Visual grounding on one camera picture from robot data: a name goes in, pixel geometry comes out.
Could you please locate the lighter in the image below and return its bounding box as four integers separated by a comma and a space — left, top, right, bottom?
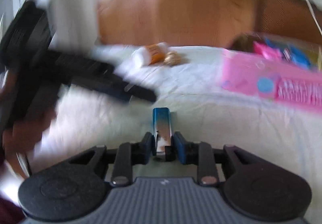
152, 108, 174, 162

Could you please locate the pink biscuit tin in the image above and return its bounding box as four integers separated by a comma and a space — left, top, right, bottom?
221, 33, 322, 114

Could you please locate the person's left hand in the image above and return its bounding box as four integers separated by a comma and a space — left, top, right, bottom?
4, 106, 59, 155

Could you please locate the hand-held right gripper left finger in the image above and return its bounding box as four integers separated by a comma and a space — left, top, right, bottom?
68, 132, 154, 187

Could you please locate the blue plastic ring toy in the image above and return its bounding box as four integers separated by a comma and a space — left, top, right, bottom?
264, 38, 313, 71

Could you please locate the small pink box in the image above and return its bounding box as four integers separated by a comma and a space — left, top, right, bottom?
253, 41, 283, 61

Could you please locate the dark red clothing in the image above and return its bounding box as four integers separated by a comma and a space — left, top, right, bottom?
0, 195, 24, 224

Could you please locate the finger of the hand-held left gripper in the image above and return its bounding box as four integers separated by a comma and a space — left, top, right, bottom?
50, 49, 157, 104

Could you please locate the golden ball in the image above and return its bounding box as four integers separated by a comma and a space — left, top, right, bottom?
163, 51, 182, 67

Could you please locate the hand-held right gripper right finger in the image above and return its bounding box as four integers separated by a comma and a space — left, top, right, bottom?
173, 131, 255, 186

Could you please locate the orange bottle with white cap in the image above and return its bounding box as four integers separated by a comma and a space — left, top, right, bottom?
131, 42, 169, 66

